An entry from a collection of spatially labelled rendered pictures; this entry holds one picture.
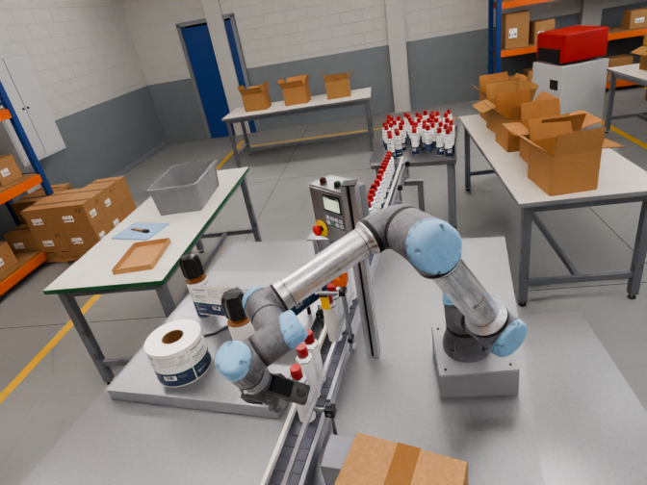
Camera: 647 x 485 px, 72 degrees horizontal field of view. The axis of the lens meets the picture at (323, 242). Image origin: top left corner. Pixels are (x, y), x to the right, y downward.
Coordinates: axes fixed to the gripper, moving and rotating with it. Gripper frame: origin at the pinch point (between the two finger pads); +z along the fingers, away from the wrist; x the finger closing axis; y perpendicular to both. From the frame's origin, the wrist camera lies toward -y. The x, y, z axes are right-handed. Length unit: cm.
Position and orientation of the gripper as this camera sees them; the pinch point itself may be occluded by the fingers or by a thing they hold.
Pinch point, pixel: (287, 401)
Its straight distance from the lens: 126.0
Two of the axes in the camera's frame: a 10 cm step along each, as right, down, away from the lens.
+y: -9.6, -0.5, 2.7
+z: 2.0, 5.4, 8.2
